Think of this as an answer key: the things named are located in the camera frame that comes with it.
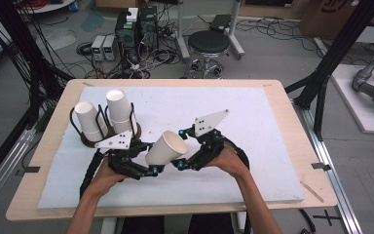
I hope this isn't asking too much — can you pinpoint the white foam mat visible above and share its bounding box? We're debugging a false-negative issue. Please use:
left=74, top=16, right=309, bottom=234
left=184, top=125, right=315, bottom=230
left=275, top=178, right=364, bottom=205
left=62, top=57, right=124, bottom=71
left=37, top=85, right=306, bottom=210

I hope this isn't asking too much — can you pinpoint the hand-held gripper cable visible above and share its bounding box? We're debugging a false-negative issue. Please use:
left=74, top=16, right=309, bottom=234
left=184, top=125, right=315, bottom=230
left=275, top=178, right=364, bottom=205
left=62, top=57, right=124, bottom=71
left=225, top=137, right=253, bottom=234
left=79, top=150, right=107, bottom=200

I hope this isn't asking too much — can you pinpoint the aluminium rail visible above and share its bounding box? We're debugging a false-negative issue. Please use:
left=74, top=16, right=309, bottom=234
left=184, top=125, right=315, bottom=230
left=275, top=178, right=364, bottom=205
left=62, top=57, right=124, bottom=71
left=0, top=128, right=37, bottom=217
left=293, top=99, right=365, bottom=234

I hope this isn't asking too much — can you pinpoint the person's left hand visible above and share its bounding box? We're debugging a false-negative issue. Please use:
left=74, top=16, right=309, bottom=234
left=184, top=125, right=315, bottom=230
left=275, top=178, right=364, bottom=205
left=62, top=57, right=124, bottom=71
left=90, top=156, right=131, bottom=198

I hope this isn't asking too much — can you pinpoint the white platform board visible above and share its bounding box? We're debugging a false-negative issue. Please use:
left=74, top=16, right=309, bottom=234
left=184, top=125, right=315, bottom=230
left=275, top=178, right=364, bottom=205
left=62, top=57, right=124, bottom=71
left=330, top=63, right=374, bottom=135

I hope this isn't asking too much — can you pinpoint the white table leg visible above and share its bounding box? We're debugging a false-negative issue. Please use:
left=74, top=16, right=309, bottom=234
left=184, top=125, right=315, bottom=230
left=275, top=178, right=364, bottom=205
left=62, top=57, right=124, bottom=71
left=99, top=216, right=118, bottom=234
left=235, top=212, right=248, bottom=233

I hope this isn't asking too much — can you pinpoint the right hand-held gripper cable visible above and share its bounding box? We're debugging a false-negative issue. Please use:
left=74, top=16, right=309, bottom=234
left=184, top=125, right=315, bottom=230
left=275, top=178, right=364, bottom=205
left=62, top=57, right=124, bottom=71
left=225, top=137, right=253, bottom=234

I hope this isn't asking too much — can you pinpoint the black floor cable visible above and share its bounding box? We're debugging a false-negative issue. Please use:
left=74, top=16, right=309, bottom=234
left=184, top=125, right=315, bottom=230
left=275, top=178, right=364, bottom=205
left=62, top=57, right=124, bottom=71
left=298, top=208, right=318, bottom=234

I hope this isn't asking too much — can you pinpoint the black round stool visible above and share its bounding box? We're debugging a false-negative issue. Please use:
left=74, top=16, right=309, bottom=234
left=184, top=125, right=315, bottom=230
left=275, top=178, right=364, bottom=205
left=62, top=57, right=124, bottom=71
left=184, top=29, right=232, bottom=80

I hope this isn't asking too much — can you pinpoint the single white paper cup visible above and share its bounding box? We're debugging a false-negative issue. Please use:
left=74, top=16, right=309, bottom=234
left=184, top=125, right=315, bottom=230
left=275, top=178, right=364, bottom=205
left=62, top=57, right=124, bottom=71
left=144, top=130, right=190, bottom=167

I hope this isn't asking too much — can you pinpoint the black wire cup holder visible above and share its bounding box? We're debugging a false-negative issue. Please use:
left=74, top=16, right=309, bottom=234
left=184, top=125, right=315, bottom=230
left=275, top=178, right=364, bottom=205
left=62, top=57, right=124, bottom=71
left=69, top=102, right=142, bottom=149

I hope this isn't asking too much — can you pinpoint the cardboard box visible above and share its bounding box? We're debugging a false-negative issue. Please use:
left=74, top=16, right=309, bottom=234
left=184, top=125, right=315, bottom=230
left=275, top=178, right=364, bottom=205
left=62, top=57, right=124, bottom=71
left=298, top=0, right=374, bottom=41

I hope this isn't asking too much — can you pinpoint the short stack of paper cups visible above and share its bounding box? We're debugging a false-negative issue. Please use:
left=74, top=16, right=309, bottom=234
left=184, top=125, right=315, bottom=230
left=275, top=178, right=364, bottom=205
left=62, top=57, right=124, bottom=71
left=73, top=100, right=109, bottom=143

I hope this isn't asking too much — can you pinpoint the black cable bundle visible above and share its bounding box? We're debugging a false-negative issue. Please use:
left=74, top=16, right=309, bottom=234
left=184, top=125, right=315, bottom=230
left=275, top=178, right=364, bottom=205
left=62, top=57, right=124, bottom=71
left=0, top=0, right=75, bottom=110

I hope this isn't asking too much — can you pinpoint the tall stack of paper cups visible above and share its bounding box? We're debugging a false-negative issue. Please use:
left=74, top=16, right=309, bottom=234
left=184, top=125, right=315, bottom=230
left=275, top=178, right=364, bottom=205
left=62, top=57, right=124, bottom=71
left=105, top=89, right=139, bottom=137

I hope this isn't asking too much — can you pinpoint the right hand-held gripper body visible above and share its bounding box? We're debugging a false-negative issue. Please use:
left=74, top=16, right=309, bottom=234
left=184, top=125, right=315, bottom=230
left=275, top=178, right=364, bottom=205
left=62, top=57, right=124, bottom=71
left=190, top=108, right=231, bottom=171

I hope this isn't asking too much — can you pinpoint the black tape cross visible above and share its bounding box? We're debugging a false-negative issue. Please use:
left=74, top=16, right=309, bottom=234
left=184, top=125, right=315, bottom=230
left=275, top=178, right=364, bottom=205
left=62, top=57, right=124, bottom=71
left=313, top=209, right=342, bottom=227

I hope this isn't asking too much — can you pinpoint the thin wooden stick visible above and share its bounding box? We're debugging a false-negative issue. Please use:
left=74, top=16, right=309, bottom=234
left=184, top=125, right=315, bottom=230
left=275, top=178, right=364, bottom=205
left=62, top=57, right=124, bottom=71
left=299, top=180, right=325, bottom=204

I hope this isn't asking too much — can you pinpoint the tangle of floor cables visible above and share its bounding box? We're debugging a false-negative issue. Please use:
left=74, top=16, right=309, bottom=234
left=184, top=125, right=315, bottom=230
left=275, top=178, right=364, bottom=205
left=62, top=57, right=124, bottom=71
left=61, top=30, right=183, bottom=80

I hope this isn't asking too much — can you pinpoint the left hand-held gripper cable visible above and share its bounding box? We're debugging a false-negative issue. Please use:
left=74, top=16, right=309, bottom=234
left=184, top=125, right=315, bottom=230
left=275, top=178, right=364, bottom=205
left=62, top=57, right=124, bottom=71
left=79, top=150, right=107, bottom=200

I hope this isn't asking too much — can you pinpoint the person's left leg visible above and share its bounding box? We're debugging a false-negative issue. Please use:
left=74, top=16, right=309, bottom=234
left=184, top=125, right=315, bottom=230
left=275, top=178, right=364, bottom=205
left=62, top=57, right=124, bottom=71
left=120, top=215, right=166, bottom=234

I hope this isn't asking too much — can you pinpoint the white metal stand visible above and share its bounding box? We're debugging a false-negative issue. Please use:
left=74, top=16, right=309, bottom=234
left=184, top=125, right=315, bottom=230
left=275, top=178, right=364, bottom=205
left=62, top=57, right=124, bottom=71
left=173, top=0, right=246, bottom=62

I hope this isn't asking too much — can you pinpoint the person's right leg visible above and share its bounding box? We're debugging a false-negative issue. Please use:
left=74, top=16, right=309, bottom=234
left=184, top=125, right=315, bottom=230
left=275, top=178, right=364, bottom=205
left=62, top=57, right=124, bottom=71
left=188, top=213, right=235, bottom=234

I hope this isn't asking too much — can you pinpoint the person's right hand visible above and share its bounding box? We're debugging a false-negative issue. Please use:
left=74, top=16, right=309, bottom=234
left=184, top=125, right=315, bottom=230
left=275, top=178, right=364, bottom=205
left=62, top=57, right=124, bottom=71
left=206, top=143, right=251, bottom=180

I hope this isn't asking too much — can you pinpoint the small white box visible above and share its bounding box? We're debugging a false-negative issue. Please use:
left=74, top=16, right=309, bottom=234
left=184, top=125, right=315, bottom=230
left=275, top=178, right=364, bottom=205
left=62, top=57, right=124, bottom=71
left=126, top=7, right=140, bottom=23

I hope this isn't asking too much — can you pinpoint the person's leg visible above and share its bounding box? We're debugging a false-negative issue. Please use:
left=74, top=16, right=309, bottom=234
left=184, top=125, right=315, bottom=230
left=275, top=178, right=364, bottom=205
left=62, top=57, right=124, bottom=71
left=188, top=213, right=235, bottom=234
left=120, top=215, right=166, bottom=234

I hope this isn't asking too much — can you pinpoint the black metal frame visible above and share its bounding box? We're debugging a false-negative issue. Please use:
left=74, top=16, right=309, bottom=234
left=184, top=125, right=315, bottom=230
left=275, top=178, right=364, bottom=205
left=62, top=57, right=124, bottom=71
left=284, top=0, right=374, bottom=141

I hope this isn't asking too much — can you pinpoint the black computer tower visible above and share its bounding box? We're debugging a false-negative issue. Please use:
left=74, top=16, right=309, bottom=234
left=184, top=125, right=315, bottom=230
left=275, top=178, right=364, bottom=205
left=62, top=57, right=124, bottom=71
left=138, top=5, right=160, bottom=51
left=114, top=9, right=141, bottom=63

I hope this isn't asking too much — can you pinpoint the flat black device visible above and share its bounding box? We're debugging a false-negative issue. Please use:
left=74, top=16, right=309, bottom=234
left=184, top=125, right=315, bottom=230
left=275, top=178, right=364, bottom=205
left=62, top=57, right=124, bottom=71
left=208, top=14, right=233, bottom=33

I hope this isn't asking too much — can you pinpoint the grey bench power supply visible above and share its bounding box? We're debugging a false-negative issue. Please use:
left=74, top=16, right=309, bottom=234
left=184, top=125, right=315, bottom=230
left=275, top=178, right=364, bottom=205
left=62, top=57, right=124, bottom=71
left=90, top=34, right=107, bottom=62
left=102, top=33, right=120, bottom=62

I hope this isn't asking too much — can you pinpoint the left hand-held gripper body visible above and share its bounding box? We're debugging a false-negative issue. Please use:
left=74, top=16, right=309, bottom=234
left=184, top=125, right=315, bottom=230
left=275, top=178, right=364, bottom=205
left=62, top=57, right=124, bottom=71
left=93, top=129, right=151, bottom=180

